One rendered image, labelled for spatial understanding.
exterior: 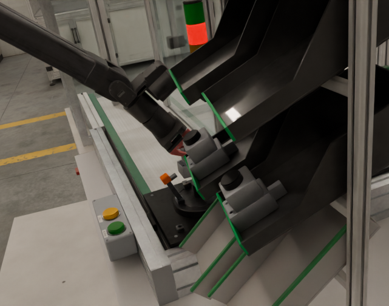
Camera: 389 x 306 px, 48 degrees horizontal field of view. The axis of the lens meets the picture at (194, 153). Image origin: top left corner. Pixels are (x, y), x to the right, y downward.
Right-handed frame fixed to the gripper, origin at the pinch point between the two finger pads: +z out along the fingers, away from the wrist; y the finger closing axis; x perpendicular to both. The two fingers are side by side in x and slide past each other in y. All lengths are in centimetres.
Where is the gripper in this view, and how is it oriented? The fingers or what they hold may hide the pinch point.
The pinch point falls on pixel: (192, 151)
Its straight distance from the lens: 103.1
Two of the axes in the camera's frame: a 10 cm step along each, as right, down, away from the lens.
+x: -6.8, 7.3, 0.5
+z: 6.5, 5.7, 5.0
